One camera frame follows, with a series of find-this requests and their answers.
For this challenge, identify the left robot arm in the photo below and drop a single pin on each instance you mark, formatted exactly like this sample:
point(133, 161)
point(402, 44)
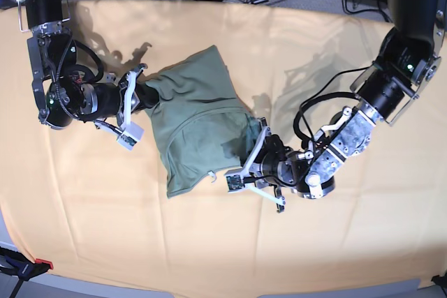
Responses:
point(336, 126)

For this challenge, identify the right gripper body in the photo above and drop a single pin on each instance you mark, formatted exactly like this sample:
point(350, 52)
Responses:
point(110, 100)

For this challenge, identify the green T-shirt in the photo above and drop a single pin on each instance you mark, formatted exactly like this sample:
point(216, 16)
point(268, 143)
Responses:
point(200, 125)

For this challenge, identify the black red clamp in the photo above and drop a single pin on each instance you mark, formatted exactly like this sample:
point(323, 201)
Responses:
point(14, 263)

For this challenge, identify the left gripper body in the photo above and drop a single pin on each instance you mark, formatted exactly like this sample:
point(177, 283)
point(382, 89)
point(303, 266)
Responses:
point(282, 166)

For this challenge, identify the yellow tablecloth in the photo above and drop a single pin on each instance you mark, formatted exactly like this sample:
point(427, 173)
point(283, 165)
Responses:
point(100, 212)

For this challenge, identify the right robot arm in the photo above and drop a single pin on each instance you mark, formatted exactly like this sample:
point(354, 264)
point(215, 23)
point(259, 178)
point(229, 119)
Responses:
point(68, 76)

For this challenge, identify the black corner clamp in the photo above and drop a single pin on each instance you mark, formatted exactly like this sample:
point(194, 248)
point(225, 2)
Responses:
point(440, 281)

